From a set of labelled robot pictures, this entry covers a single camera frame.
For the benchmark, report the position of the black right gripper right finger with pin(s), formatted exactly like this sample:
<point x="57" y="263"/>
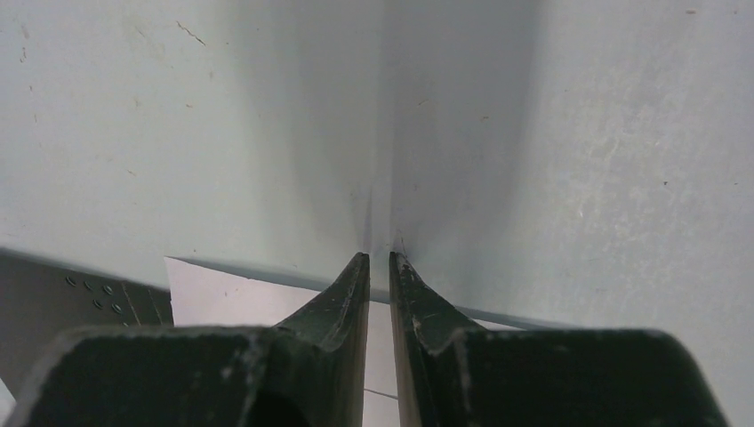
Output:
<point x="453" y="372"/>

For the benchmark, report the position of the white paper sheet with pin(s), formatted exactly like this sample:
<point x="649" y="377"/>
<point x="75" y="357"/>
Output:
<point x="203" y="295"/>

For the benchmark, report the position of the black folder with beige cover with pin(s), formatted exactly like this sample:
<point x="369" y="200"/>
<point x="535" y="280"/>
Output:
<point x="41" y="299"/>

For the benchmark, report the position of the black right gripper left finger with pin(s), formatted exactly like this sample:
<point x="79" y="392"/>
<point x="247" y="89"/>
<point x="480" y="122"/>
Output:
<point x="306" y="370"/>

